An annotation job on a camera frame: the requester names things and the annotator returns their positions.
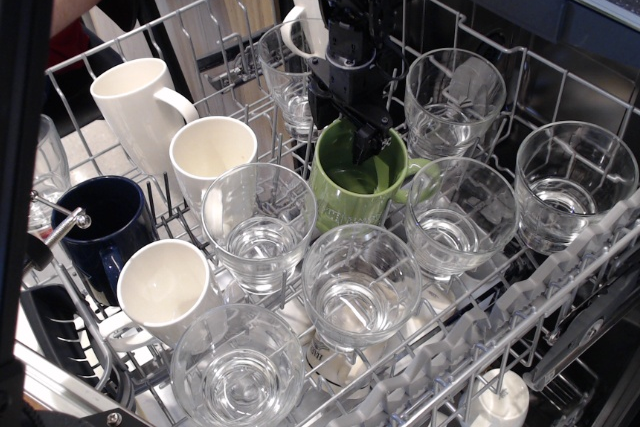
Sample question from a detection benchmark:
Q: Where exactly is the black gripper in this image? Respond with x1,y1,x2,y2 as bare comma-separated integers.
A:
308,18,392,165

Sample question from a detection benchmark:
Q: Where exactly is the green ceramic mug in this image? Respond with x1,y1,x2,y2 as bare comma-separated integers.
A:
309,120,430,232

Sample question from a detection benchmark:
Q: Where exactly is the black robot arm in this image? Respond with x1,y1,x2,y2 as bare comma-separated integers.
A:
308,0,392,165

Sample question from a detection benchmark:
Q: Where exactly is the clear glass back centre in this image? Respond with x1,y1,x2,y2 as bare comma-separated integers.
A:
258,23,318,141

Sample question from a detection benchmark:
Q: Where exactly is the clear glass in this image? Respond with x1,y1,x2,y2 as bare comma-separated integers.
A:
404,48,506,160
28,114,71,234
258,23,318,141
171,304,305,426
515,121,639,255
201,163,317,295
405,157,519,282
302,224,422,352

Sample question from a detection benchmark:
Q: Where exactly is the clear glass back right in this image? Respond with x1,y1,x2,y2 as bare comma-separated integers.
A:
404,48,506,160

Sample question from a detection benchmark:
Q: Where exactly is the clear glass centre left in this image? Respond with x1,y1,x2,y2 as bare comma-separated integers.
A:
201,163,317,295

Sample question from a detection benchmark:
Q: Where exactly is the white mug at back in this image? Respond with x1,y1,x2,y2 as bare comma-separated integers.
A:
280,0,329,59

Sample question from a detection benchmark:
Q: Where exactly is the clear glass centre right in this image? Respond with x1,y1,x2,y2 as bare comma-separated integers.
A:
405,157,519,282

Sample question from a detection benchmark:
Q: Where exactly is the clear glass front centre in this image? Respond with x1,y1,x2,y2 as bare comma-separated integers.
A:
302,224,422,352

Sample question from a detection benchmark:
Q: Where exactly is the clear glass far right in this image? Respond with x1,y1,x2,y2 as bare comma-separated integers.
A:
515,121,639,255

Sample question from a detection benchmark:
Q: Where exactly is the white mug front left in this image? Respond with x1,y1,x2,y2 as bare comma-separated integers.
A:
100,239,223,352

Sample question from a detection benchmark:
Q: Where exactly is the dark blue mug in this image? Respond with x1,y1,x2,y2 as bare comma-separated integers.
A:
51,176,158,306

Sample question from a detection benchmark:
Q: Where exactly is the clear glass front left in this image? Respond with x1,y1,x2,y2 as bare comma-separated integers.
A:
171,304,305,426

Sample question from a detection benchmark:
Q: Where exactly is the clear glass far left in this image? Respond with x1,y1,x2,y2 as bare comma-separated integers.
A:
28,114,71,234

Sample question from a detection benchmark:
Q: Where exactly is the black clamp with metal screw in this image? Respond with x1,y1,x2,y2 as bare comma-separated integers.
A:
23,190,92,273

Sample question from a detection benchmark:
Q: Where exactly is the black plastic cutlery basket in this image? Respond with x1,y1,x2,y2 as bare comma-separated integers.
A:
20,284,99,387

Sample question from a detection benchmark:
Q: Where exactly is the metal wire dishwasher rack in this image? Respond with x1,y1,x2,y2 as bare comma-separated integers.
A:
16,0,639,426

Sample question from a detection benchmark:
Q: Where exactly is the cream cup without handle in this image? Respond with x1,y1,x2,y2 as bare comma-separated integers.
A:
169,116,258,216

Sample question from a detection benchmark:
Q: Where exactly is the tall white mug with handle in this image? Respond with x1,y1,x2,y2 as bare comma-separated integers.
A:
90,58,199,176

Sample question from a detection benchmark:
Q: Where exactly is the black frame post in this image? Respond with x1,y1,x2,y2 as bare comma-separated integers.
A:
1,0,53,426

